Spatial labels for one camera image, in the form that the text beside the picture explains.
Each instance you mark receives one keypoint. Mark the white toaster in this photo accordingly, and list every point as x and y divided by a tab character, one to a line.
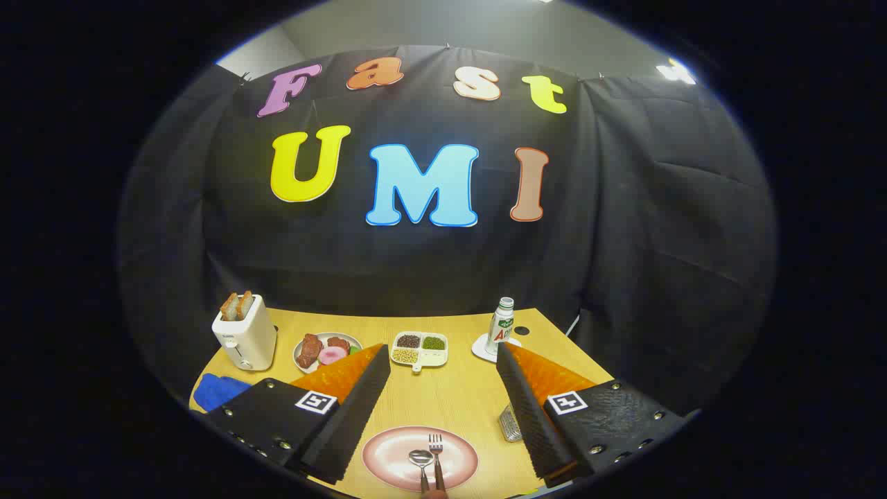
246	339

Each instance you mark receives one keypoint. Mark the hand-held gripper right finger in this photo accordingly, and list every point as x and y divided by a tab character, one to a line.
530	416

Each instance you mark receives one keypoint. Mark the toast slice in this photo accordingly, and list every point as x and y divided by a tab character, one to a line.
229	305
245	303

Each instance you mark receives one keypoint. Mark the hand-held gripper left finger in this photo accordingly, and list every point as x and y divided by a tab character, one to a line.
353	416

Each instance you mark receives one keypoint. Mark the white square coaster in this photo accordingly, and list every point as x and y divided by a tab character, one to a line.
479	348

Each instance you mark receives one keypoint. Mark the white bottle green label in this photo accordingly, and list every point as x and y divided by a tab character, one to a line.
500	329

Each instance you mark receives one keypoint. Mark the white food plate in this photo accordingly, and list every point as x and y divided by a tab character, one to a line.
312	369

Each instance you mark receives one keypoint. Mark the dark brown beans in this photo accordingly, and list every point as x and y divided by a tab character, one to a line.
408	340

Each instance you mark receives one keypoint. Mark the blue cloth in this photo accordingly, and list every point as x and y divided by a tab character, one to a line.
215	391

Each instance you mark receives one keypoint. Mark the white divided dish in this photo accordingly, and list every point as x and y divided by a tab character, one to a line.
433	357

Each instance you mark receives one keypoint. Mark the pink plate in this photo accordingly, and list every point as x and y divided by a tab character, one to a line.
388	457

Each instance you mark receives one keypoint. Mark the brown meat piece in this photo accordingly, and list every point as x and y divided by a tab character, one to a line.
339	342
310	348

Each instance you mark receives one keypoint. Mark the yellow soybeans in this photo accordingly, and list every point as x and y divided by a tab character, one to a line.
405	355

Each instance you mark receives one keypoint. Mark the green mung beans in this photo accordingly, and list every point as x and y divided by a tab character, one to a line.
434	342

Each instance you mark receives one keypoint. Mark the pink ham slice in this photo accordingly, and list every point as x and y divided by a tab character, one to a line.
332	355

